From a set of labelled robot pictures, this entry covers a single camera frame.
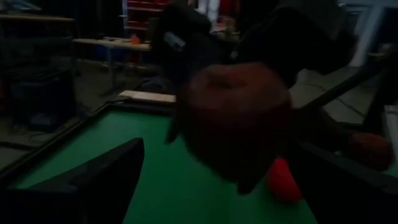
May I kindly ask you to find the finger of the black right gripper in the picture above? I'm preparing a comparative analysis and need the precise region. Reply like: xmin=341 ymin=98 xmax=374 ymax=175
xmin=164 ymin=105 xmax=187 ymax=146
xmin=236 ymin=155 xmax=280 ymax=196

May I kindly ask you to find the light wooden background table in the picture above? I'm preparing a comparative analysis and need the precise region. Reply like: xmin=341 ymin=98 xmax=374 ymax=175
xmin=73 ymin=35 xmax=153 ymax=94

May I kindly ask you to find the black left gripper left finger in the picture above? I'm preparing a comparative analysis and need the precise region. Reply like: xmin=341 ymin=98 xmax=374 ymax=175
xmin=29 ymin=138 xmax=146 ymax=224

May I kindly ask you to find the red shelf rack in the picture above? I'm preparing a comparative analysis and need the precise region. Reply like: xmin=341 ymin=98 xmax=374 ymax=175
xmin=124 ymin=0 xmax=172 ymax=32

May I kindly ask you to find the dark red apple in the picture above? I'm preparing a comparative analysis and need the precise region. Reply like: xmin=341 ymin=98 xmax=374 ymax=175
xmin=178 ymin=62 xmax=295 ymax=184

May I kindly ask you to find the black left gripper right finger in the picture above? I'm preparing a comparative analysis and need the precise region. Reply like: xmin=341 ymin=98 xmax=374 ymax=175
xmin=290 ymin=141 xmax=398 ymax=224

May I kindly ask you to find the black equipment box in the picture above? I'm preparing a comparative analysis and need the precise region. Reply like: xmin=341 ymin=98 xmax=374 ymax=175
xmin=7 ymin=67 xmax=78 ymax=131

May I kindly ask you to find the dark background desk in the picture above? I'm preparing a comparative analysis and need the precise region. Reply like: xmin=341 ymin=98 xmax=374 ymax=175
xmin=0 ymin=12 xmax=77 ymax=75

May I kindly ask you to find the black aluminium table frame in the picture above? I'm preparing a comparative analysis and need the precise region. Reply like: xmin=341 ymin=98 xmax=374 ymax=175
xmin=0 ymin=98 xmax=178 ymax=187

